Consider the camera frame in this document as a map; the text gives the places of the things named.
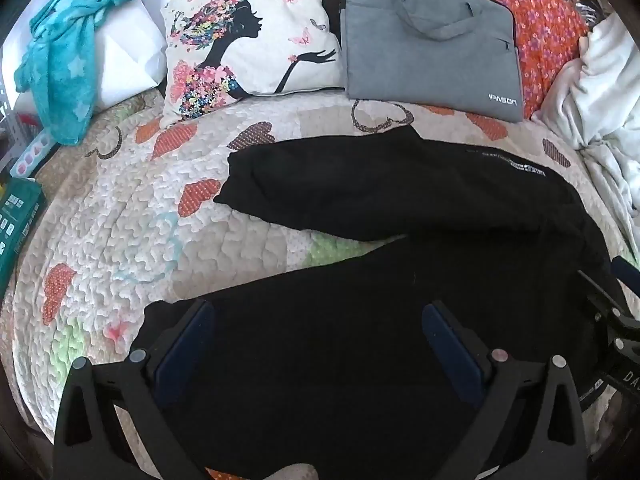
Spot white crumpled blanket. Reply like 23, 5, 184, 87
533, 13, 639, 263

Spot pink paint palette box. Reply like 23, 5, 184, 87
10, 128, 58, 178

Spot white pillow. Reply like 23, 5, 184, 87
2, 0, 170, 113

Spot teal star blanket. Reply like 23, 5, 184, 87
14, 0, 129, 145

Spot black pants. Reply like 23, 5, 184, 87
138, 127, 623, 479

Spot grey laptop bag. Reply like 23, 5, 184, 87
330, 0, 524, 122

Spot white cushion with woman print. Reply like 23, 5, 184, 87
160, 0, 344, 126

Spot red floral pillow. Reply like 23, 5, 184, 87
497, 0, 588, 117

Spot green box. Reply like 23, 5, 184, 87
0, 179, 46, 296

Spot heart pattern quilt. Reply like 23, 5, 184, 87
0, 88, 640, 480

